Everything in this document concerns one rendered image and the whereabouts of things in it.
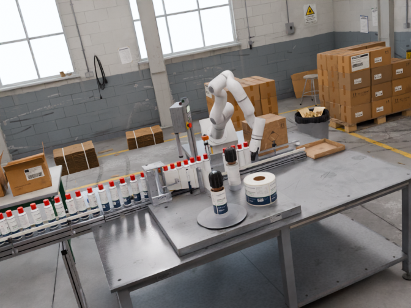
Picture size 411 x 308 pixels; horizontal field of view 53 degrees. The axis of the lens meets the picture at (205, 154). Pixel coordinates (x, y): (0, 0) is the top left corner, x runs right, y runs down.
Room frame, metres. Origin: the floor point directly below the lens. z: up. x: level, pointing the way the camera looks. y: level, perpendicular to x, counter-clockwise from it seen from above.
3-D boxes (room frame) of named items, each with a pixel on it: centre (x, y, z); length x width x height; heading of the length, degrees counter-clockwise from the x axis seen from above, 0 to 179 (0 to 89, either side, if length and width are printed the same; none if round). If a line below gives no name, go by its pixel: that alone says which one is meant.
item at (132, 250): (2.83, -0.16, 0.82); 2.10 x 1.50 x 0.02; 109
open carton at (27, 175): (3.69, 1.66, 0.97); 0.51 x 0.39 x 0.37; 18
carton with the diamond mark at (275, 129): (3.42, -0.54, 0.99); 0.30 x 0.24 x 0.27; 111
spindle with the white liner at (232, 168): (2.65, -0.17, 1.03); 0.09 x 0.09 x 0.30
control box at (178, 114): (2.93, 0.13, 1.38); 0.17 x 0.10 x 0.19; 164
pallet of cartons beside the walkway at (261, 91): (6.76, -0.71, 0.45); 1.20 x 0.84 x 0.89; 14
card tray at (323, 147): (3.21, -0.95, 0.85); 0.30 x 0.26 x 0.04; 109
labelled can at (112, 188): (2.65, 0.67, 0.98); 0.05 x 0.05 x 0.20
